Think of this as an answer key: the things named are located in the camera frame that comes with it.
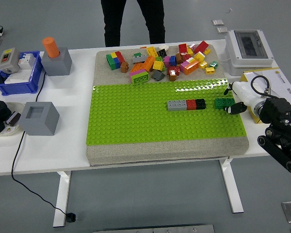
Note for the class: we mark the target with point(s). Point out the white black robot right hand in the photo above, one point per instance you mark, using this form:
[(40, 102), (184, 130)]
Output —
[(245, 93)]

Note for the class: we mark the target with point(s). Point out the dark green toy brick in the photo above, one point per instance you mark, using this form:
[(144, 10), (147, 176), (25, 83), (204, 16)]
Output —
[(220, 103)]

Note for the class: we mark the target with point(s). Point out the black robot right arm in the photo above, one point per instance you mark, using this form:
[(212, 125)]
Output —
[(276, 106)]

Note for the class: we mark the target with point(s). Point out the green small toy brick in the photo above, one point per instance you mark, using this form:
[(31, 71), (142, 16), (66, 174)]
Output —
[(137, 55), (214, 64)]

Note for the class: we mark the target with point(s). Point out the black toy brick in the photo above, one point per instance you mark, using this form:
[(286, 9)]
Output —
[(200, 103), (162, 53)]

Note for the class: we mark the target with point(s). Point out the gold shiny toy brick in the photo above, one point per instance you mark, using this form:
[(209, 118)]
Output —
[(203, 64)]

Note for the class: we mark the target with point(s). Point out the yellow small toy brick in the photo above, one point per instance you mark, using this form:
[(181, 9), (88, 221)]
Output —
[(114, 55), (190, 51), (207, 51)]

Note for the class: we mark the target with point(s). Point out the orange long toy brick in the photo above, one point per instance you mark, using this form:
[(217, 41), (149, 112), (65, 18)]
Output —
[(191, 67)]

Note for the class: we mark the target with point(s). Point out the red long toy brick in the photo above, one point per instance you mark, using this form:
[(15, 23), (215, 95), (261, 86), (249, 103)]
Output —
[(200, 46)]

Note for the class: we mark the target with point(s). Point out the red white toy brick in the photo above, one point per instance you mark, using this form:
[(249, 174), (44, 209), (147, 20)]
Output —
[(186, 57)]

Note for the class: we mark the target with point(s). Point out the grey toy brick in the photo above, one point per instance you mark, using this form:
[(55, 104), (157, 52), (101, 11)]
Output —
[(175, 105), (138, 59)]

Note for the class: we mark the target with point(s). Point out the pink small toy brick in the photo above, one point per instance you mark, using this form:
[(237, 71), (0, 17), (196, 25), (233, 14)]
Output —
[(192, 45)]

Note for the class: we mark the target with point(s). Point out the brown toy brick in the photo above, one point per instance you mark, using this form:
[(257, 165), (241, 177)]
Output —
[(124, 67), (172, 78), (179, 58)]

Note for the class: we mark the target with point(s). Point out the dark red shiny brick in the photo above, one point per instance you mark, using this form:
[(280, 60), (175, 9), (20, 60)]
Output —
[(173, 71)]

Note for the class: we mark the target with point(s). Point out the blue toy brick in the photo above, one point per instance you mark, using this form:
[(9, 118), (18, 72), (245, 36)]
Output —
[(173, 61), (116, 62)]

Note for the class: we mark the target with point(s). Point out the magenta toy brick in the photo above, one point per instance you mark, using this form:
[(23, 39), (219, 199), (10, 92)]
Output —
[(166, 61)]

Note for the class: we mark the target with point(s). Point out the dark grey slope brick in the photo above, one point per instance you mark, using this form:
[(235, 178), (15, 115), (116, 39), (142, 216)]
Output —
[(157, 75)]

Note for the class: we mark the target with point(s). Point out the lime green toy brick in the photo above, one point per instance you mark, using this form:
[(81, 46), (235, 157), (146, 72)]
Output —
[(140, 78), (159, 58)]

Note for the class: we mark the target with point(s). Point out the yellow long toy brick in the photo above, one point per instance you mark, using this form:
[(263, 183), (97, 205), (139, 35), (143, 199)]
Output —
[(152, 51)]

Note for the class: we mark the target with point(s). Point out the lime green studded baseplate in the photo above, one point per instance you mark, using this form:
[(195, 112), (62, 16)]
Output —
[(135, 116)]

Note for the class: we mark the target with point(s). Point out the green long toy brick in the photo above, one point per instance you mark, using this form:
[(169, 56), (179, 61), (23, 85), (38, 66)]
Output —
[(110, 61)]

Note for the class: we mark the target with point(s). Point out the yellow white cardboard box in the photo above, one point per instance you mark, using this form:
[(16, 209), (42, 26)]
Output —
[(281, 80)]

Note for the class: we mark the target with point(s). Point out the white electrical distribution box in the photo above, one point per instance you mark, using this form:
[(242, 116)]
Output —
[(232, 53)]

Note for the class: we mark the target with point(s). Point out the white table leg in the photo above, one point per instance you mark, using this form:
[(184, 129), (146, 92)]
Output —
[(61, 199), (232, 189)]

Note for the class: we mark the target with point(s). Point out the grey-brown foam mat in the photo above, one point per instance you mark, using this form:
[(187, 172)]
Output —
[(160, 151)]

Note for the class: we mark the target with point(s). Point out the person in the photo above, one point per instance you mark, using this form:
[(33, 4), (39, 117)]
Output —
[(114, 21)]

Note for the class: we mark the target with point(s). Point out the long metal plate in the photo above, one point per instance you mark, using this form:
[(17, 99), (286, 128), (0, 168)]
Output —
[(155, 229)]

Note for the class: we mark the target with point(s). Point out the grey block with round hole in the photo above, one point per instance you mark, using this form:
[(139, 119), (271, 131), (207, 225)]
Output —
[(60, 65)]

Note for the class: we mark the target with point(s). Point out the orange cylinder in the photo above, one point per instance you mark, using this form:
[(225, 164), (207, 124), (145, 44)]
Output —
[(51, 47)]

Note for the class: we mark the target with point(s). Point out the grey block with square recess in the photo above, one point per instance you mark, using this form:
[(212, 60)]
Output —
[(41, 126)]

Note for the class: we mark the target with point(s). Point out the black plug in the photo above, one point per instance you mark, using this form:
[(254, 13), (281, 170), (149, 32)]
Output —
[(71, 217)]

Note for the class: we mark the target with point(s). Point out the white circuit breaker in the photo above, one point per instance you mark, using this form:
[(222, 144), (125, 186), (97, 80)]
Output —
[(26, 60)]

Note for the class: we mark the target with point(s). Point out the blue plastic bin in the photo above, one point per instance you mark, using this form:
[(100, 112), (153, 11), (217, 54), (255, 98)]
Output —
[(19, 88)]

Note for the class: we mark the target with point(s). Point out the white flat box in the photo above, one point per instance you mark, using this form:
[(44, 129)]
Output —
[(17, 77)]

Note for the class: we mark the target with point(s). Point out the small brown white block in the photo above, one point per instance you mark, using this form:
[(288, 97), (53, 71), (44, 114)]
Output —
[(14, 119)]

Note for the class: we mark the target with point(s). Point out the white plate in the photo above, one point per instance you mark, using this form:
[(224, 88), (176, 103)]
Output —
[(13, 131)]

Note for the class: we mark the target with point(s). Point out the grey switch box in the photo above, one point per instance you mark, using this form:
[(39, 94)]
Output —
[(8, 60)]

